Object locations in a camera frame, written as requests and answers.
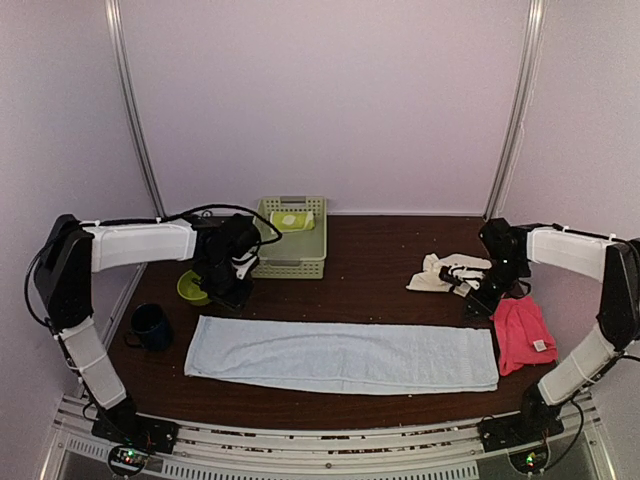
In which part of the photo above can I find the pink towel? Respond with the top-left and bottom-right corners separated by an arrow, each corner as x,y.
491,296 -> 559,376

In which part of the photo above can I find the dark blue mug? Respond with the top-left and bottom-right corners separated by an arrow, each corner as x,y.
124,303 -> 174,352

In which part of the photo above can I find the aluminium frame post right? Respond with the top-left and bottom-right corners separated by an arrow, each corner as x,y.
483,0 -> 547,220

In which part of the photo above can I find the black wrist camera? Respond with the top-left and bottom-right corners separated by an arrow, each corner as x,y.
478,218 -> 517,261
219,214 -> 261,256

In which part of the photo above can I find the lime green bowl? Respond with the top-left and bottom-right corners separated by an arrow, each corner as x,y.
176,270 -> 212,306

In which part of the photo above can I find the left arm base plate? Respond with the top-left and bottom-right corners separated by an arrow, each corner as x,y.
91,416 -> 179,454

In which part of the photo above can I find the aluminium front rail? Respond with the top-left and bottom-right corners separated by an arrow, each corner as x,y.
39,392 -> 616,480

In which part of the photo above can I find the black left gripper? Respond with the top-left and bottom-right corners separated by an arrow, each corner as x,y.
200,256 -> 256,312

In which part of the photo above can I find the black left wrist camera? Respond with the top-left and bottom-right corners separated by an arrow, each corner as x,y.
219,214 -> 261,256

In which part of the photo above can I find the cream white towel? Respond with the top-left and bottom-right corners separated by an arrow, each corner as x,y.
406,253 -> 492,297

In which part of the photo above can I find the aluminium frame post left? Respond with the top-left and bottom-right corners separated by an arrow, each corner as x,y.
103,0 -> 168,221

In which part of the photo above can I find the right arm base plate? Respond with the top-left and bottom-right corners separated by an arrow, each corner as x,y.
477,413 -> 565,453

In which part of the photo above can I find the aluminium frame post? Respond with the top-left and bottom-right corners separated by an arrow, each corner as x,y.
103,0 -> 168,221
483,0 -> 547,220

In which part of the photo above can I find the green patterned towel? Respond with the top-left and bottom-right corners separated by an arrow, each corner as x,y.
269,210 -> 315,233

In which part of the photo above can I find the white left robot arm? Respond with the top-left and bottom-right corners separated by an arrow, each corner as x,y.
26,214 -> 262,444

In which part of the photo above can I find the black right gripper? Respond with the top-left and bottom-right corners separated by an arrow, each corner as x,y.
461,257 -> 528,322

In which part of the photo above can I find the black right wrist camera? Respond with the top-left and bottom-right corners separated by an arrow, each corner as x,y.
478,218 -> 517,261

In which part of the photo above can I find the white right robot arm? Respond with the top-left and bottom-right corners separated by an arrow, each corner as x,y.
434,219 -> 639,442

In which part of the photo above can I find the pale green plastic basket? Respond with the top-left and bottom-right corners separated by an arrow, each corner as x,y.
252,196 -> 328,280

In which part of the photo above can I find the light blue towel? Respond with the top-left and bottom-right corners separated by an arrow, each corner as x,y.
184,316 -> 499,396

